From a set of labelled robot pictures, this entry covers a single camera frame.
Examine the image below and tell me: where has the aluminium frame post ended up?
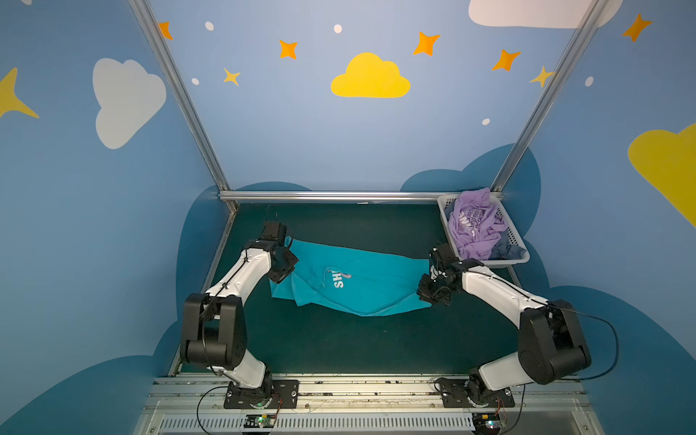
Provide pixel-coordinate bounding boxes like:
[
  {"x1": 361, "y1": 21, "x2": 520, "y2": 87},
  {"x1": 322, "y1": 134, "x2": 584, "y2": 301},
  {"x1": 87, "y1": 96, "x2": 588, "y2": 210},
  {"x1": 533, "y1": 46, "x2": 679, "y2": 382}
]
[
  {"x1": 129, "y1": 0, "x2": 229, "y2": 190},
  {"x1": 490, "y1": 0, "x2": 610, "y2": 193}
]

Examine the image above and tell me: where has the rear horizontal aluminium frame bar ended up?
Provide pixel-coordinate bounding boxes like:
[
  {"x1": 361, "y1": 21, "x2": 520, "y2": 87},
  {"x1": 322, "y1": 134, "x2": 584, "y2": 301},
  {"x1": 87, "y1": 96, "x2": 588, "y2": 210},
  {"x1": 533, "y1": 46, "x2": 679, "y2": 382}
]
[{"x1": 218, "y1": 189, "x2": 504, "y2": 205}]

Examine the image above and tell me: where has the teal printed t-shirt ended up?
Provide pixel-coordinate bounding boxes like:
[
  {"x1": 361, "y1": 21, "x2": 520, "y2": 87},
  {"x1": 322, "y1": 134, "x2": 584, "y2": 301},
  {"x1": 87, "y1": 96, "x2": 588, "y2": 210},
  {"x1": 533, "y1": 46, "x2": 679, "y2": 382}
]
[{"x1": 270, "y1": 239, "x2": 432, "y2": 317}]

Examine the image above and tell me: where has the left green circuit board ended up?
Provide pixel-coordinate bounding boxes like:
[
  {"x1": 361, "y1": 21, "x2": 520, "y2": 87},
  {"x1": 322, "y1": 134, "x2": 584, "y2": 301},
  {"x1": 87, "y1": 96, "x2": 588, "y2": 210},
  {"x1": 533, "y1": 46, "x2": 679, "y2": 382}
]
[{"x1": 243, "y1": 414, "x2": 277, "y2": 429}]

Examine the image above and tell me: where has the purple t-shirt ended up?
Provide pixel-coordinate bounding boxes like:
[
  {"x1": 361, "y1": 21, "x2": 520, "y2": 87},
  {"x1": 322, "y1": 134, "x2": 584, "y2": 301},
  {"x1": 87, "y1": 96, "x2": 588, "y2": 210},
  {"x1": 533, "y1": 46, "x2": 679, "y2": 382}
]
[{"x1": 448, "y1": 188, "x2": 508, "y2": 260}]

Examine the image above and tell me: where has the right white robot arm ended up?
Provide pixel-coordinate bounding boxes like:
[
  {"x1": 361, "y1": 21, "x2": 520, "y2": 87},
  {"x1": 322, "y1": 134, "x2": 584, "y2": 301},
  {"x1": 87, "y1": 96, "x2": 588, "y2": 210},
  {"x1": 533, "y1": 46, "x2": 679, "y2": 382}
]
[{"x1": 417, "y1": 244, "x2": 592, "y2": 407}]

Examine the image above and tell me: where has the green circuit board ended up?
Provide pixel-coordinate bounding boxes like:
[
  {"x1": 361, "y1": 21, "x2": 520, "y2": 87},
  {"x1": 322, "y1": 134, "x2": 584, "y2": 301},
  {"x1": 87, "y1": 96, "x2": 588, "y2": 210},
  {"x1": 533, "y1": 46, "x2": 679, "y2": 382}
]
[
  {"x1": 243, "y1": 414, "x2": 277, "y2": 429},
  {"x1": 472, "y1": 413, "x2": 502, "y2": 435}
]

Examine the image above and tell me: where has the right aluminium frame post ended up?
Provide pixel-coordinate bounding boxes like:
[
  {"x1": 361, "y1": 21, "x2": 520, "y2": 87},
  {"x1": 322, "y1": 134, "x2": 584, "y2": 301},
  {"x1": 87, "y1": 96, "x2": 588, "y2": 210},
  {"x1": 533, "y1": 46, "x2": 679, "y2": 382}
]
[{"x1": 490, "y1": 0, "x2": 610, "y2": 193}]

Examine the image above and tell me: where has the left aluminium frame post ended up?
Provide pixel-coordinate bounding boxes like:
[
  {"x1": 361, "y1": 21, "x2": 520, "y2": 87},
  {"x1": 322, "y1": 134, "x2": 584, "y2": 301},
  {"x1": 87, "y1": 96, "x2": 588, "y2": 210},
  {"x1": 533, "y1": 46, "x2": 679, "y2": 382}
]
[{"x1": 129, "y1": 0, "x2": 229, "y2": 190}]

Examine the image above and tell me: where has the white plastic laundry basket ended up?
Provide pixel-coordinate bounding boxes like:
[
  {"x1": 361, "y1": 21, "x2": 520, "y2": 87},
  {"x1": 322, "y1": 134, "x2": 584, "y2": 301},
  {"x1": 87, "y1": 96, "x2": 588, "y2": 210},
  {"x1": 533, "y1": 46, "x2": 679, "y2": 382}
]
[{"x1": 437, "y1": 188, "x2": 530, "y2": 268}]

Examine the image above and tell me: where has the dark blue t-shirt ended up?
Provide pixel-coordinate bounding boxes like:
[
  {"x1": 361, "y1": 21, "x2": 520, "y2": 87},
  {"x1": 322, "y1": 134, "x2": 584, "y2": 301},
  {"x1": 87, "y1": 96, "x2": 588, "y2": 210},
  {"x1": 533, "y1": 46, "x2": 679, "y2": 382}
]
[{"x1": 489, "y1": 230, "x2": 527, "y2": 260}]

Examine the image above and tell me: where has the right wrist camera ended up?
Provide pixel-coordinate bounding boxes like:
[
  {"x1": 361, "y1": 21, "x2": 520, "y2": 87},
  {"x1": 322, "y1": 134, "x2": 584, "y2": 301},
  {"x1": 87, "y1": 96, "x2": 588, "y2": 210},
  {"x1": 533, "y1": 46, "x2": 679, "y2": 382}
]
[{"x1": 430, "y1": 244, "x2": 460, "y2": 270}]

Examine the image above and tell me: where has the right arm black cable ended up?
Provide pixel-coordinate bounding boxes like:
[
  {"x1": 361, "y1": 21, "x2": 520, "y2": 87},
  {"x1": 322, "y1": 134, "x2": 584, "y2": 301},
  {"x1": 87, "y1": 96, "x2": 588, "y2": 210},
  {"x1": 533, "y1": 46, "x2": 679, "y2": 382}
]
[{"x1": 559, "y1": 306, "x2": 621, "y2": 382}]

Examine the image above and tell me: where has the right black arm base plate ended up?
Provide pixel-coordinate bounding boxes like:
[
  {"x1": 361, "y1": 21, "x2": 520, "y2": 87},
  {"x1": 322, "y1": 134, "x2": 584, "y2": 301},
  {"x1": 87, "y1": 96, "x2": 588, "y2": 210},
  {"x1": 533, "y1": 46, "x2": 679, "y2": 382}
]
[{"x1": 433, "y1": 377, "x2": 515, "y2": 408}]

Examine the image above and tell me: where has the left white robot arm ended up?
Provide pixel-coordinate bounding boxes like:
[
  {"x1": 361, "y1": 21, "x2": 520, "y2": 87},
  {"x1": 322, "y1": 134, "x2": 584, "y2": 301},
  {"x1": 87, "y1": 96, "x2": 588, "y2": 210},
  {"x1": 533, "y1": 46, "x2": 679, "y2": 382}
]
[{"x1": 179, "y1": 222, "x2": 298, "y2": 409}]

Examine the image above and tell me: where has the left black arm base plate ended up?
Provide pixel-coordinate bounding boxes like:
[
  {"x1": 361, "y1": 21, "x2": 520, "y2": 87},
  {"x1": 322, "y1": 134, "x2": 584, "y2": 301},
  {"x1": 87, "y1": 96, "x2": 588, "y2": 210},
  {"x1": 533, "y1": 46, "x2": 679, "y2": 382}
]
[{"x1": 223, "y1": 379, "x2": 299, "y2": 410}]

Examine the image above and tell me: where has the right green circuit board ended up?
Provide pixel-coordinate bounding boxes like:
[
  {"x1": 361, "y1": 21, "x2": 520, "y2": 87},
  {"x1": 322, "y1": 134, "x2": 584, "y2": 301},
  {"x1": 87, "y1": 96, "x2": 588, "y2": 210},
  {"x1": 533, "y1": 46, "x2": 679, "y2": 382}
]
[{"x1": 472, "y1": 413, "x2": 502, "y2": 435}]

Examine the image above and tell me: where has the front aluminium rail base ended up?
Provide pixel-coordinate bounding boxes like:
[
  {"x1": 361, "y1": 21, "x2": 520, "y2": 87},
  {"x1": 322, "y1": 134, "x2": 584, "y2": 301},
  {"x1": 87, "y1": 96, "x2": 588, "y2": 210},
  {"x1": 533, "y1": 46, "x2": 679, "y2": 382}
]
[{"x1": 134, "y1": 373, "x2": 604, "y2": 434}]

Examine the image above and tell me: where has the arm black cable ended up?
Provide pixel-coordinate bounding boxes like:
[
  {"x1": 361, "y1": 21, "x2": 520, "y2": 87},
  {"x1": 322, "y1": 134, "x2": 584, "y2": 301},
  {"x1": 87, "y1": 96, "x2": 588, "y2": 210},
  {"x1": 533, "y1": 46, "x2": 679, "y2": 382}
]
[
  {"x1": 195, "y1": 382, "x2": 235, "y2": 435},
  {"x1": 559, "y1": 306, "x2": 621, "y2": 382}
]

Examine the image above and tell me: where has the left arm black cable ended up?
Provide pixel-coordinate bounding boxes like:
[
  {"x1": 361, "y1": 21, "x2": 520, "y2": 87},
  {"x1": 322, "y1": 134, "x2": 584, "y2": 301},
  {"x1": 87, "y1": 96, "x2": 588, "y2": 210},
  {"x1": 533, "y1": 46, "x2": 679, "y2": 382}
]
[{"x1": 195, "y1": 382, "x2": 235, "y2": 435}]

